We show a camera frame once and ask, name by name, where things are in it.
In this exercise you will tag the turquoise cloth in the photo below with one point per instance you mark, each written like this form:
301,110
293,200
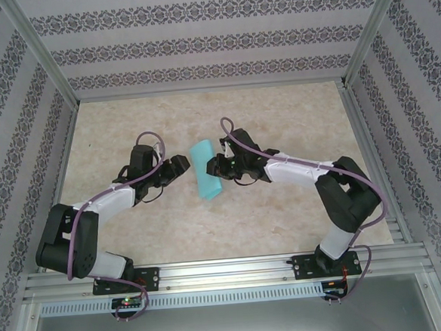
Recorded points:
206,174

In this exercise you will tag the aluminium side rail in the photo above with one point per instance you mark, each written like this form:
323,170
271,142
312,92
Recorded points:
57,184
373,155

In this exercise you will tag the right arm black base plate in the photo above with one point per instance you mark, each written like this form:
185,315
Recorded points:
303,267

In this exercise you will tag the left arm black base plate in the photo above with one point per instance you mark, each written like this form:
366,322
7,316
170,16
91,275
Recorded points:
150,278

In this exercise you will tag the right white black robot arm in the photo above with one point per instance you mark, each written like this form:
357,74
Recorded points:
292,168

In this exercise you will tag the grey sheet metal panel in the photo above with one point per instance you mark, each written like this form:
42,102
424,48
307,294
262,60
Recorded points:
232,327

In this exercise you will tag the ribbed aluminium corner block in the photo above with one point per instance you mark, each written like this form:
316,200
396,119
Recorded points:
394,231

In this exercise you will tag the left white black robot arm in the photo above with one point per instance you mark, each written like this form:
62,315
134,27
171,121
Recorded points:
109,200

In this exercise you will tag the long aluminium mounting rail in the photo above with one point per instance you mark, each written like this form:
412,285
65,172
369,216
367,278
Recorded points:
228,273

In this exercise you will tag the thin aluminium back rail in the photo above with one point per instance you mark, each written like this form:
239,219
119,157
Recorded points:
215,90

